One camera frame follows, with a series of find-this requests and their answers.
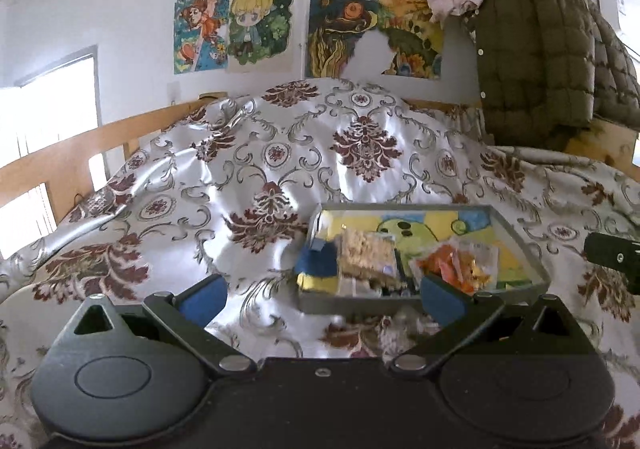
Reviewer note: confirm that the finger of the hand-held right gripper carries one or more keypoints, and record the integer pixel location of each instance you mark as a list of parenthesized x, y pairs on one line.
[(612, 251)]

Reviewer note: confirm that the red-haired girl wall painting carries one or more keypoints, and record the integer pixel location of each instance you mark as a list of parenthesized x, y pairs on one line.
[(200, 31)]

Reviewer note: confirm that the wooden board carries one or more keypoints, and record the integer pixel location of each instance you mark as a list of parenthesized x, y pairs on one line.
[(605, 144)]

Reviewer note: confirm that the blond figure wall painting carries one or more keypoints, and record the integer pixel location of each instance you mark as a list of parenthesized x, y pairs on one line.
[(257, 26)]

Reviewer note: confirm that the wooden bed frame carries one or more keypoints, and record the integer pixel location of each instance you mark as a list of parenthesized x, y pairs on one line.
[(75, 149)]

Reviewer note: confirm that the orange landscape wall painting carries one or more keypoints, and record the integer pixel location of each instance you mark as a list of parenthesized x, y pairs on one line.
[(415, 36)]

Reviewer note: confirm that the dark swirl wall painting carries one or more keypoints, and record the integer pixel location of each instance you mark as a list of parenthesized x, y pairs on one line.
[(335, 34)]

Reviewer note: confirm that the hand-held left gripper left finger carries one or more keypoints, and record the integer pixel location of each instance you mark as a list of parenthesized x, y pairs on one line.
[(202, 301)]

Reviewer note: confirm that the orange snack packet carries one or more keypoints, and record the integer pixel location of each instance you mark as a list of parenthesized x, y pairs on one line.
[(452, 266)]

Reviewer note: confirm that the blue and yellow snack packet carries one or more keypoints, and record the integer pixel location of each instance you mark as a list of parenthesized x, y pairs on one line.
[(317, 264)]

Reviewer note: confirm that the green dinosaur painting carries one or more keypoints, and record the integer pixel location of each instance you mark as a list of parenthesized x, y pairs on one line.
[(415, 226)]

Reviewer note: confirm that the white wall box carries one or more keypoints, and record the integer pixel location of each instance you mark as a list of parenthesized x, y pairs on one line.
[(611, 9)]

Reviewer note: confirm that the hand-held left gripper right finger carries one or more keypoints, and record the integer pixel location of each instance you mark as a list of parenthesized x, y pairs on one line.
[(442, 301)]

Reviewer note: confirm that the grey metal tray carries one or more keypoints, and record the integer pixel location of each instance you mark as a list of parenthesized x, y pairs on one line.
[(350, 304)]

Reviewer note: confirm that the beige rice crisp packet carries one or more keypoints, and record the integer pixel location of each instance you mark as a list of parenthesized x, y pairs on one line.
[(367, 254)]

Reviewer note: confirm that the olive puffer jacket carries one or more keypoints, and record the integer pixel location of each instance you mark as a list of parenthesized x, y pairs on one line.
[(530, 59)]

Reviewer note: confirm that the olive quilted jacket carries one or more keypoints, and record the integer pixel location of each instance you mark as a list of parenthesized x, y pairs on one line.
[(617, 69)]

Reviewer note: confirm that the window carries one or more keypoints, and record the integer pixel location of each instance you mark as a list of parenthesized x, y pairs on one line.
[(45, 129)]

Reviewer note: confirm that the floral satin blanket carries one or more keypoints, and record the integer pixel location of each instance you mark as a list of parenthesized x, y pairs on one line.
[(225, 189)]

